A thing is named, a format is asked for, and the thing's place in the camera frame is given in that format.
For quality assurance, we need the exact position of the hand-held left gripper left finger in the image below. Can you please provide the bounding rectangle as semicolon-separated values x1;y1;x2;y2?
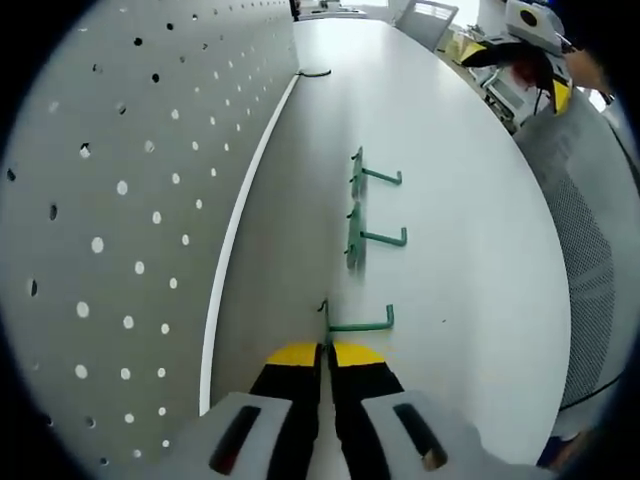
167;341;322;480

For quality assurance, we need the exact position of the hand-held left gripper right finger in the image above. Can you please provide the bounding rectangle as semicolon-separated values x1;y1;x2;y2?
327;341;501;480

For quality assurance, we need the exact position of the green hook assembly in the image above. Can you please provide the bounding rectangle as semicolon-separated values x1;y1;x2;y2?
343;201;409;274
317;298;396;346
348;146;404;199

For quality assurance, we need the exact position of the white perforated mounting plate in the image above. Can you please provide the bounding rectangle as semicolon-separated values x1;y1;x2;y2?
4;0;301;471

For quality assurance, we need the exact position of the grey office chair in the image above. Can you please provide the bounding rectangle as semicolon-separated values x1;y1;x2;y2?
393;0;460;51

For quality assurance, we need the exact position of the grey mesh chair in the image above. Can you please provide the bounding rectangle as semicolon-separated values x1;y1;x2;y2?
514;87;640;416

